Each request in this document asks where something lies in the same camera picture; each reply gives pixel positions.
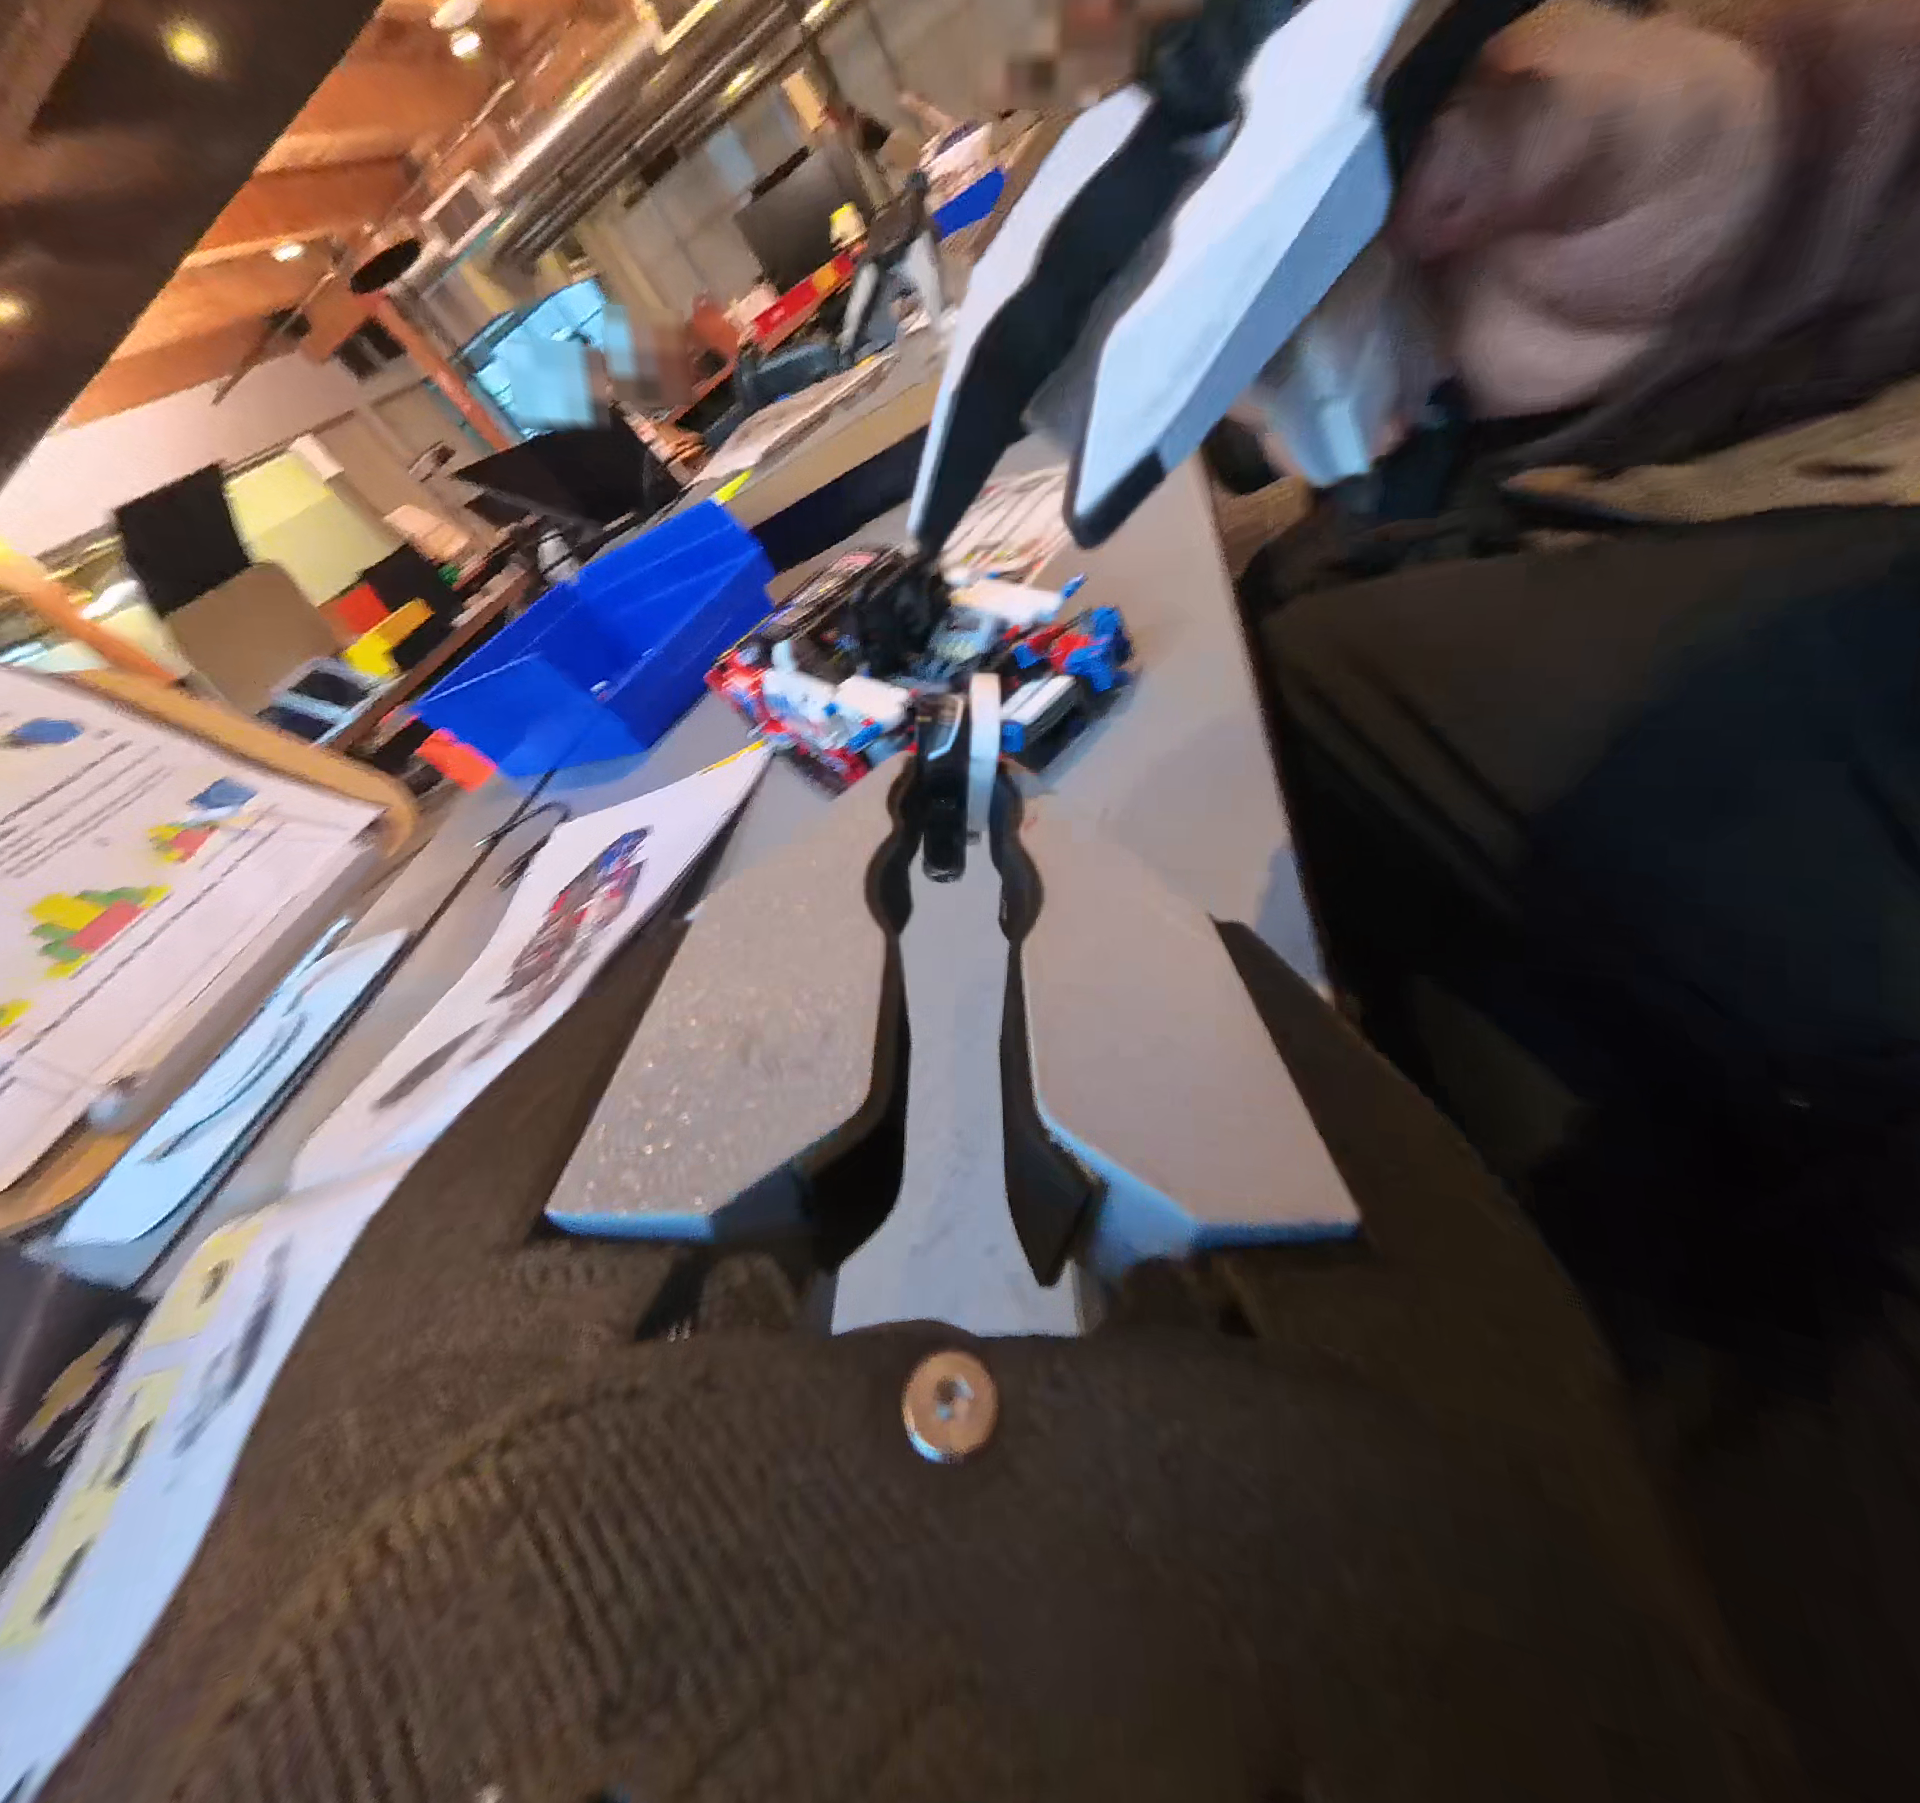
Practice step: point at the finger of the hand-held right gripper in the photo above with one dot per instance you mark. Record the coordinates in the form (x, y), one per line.
(1245, 272)
(1021, 286)

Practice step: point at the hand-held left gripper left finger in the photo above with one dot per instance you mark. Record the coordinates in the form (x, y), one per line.
(736, 1054)

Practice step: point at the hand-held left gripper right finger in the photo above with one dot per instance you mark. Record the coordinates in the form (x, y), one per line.
(1186, 1069)

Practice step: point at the black white toy car panel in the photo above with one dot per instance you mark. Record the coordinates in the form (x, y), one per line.
(983, 753)

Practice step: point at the person's right forearm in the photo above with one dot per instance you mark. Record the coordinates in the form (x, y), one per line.
(1846, 183)

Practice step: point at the grey desk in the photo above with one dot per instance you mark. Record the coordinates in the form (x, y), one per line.
(1186, 783)
(841, 416)

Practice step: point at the person's right hand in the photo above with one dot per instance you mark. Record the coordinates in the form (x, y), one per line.
(1604, 197)

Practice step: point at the open instruction booklet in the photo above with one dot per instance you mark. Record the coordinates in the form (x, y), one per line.
(601, 903)

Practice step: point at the toy brick car chassis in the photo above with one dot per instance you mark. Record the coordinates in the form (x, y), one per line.
(1050, 648)

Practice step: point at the blue plastic bin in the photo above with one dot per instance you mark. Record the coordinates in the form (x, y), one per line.
(630, 634)

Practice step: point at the bright blue screen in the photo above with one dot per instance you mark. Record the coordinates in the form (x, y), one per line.
(548, 355)

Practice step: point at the white sign stand base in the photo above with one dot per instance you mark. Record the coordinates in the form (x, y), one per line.
(226, 1129)

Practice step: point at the printed instruction sign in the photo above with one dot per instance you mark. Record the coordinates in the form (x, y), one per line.
(151, 844)

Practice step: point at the black toy set box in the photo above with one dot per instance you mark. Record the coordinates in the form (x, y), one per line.
(60, 1384)

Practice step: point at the black monitor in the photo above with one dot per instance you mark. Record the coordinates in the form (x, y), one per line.
(180, 536)

